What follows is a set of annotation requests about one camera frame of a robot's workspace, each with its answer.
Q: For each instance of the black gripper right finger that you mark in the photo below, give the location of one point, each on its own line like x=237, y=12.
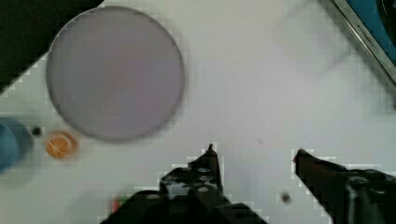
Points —
x=349, y=196

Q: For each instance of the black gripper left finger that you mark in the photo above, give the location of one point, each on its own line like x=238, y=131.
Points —
x=190, y=195

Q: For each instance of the red green strawberry toy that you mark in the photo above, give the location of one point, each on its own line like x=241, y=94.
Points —
x=118, y=202

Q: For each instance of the grey round plate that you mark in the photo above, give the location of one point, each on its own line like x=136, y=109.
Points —
x=115, y=74

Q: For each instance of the black microwave oven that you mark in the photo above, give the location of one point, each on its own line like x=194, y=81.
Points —
x=373, y=22

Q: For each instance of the blue bowl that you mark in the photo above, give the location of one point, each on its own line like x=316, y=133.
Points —
x=15, y=142

